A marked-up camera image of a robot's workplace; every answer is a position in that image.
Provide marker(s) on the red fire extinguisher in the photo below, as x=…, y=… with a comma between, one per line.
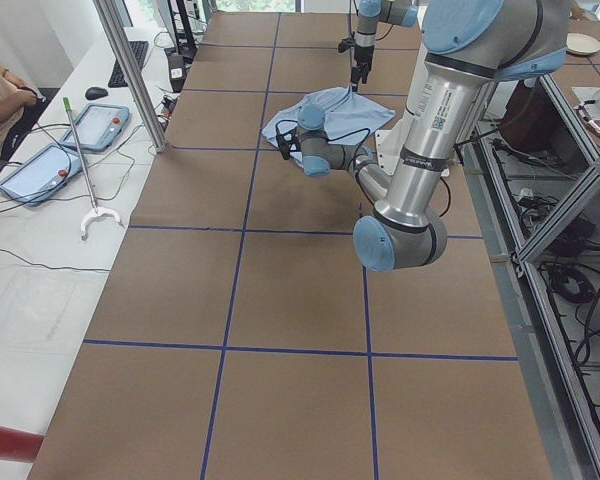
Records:
x=19, y=446

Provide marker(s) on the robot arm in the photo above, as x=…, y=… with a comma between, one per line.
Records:
x=373, y=12
x=467, y=44

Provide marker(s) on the aluminium frame side rack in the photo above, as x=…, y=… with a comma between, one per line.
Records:
x=533, y=159

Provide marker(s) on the aluminium frame post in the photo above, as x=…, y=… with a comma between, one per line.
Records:
x=116, y=35

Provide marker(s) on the blue tape grid lines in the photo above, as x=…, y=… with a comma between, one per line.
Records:
x=238, y=336

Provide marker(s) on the far teach pendant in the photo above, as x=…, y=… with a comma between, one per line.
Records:
x=99, y=124

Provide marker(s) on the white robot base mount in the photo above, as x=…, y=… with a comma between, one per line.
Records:
x=389, y=142

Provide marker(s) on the black computer mouse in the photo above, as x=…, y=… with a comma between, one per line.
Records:
x=94, y=93

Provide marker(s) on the reacher grabber tool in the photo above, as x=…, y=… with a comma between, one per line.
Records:
x=96, y=212

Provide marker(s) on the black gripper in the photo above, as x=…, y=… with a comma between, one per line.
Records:
x=293, y=146
x=364, y=54

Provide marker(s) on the near teach pendant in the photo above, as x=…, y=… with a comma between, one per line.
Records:
x=40, y=177

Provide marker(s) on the teach pendant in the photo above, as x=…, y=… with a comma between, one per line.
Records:
x=99, y=124
x=40, y=177

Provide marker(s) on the light blue t-shirt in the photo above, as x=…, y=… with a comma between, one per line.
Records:
x=347, y=116

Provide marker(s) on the white plate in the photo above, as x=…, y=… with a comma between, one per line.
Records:
x=582, y=44

